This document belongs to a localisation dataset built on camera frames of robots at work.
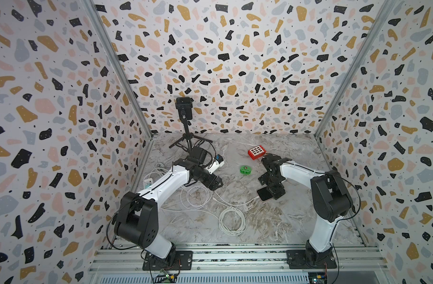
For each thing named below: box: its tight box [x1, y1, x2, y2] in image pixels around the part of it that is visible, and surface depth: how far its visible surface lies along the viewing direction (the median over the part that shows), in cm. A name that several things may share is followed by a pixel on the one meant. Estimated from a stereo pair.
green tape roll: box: [239, 165, 252, 176], surface depth 103 cm
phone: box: [256, 186, 273, 202], surface depth 94 cm
